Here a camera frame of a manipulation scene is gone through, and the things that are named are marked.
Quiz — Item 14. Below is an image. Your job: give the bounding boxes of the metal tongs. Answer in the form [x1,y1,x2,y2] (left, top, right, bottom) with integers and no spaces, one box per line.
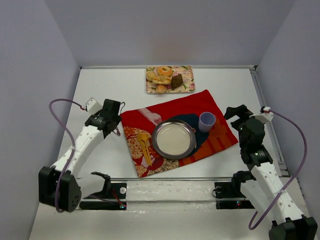
[113,127,121,137]

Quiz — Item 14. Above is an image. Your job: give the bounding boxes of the jam pastry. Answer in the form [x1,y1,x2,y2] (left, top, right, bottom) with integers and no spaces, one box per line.
[152,75,171,85]

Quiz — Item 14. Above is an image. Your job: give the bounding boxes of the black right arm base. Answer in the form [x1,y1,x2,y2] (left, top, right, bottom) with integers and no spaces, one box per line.
[211,181,254,210]

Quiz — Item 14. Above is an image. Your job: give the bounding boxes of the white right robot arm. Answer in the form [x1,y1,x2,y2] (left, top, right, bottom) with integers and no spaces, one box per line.
[224,105,318,240]

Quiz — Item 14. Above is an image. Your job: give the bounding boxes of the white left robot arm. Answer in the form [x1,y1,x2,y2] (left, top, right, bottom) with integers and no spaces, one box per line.
[38,98,126,213]

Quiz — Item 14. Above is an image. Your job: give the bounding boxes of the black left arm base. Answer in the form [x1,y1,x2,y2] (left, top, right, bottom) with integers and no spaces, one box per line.
[78,182,127,211]

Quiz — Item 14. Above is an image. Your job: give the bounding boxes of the lavender plastic cup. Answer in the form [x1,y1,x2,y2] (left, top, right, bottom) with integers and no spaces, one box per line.
[198,112,216,133]

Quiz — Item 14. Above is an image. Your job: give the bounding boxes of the red patterned cloth mat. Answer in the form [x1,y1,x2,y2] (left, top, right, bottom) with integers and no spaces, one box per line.
[121,90,238,178]

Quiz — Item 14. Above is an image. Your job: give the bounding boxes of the sugared round bun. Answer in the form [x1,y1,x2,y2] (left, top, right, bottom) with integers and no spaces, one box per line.
[156,84,167,94]

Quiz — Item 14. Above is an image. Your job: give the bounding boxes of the small round pale bun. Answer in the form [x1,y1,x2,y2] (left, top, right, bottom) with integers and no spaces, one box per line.
[146,71,157,82]

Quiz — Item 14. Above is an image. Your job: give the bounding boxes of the brown chocolate croissant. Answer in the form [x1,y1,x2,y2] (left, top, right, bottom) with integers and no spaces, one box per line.
[171,73,184,90]

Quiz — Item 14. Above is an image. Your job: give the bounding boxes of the silver metal plate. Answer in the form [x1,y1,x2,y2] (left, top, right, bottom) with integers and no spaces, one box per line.
[151,119,197,160]

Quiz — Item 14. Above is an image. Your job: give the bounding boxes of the floral rectangular tray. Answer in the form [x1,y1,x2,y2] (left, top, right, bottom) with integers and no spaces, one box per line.
[145,65,196,94]

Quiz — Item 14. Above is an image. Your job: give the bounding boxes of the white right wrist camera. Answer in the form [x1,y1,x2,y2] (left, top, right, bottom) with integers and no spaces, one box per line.
[250,112,274,124]

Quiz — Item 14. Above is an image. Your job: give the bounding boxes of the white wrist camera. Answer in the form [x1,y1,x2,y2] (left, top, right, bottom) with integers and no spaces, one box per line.
[250,112,274,124]
[85,97,102,114]

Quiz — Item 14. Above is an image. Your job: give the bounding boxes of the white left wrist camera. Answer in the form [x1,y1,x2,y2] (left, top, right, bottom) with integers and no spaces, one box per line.
[85,97,102,114]

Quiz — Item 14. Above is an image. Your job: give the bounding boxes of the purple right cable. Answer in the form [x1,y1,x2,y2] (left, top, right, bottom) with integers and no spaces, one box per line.
[248,106,308,231]

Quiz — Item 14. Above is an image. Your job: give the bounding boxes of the glazed ring donut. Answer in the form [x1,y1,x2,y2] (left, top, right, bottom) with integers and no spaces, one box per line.
[157,66,173,77]

